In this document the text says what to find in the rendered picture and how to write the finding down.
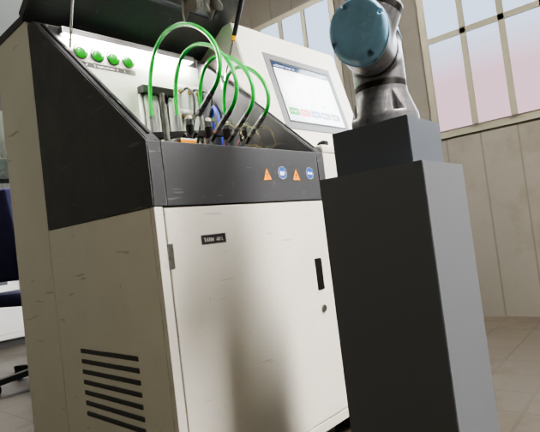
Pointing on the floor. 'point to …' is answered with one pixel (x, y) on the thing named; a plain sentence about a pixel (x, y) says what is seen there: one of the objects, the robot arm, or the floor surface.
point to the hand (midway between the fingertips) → (197, 15)
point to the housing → (31, 231)
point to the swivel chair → (0, 263)
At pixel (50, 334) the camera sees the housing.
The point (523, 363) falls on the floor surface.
